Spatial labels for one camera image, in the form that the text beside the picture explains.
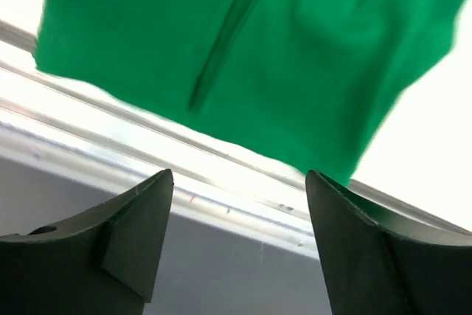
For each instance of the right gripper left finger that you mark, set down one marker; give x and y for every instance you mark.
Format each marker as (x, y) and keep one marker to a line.
(101, 261)

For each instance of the green t shirt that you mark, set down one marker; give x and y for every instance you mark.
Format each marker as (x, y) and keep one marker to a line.
(305, 82)

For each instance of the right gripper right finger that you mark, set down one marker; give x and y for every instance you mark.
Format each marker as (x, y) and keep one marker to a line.
(377, 261)

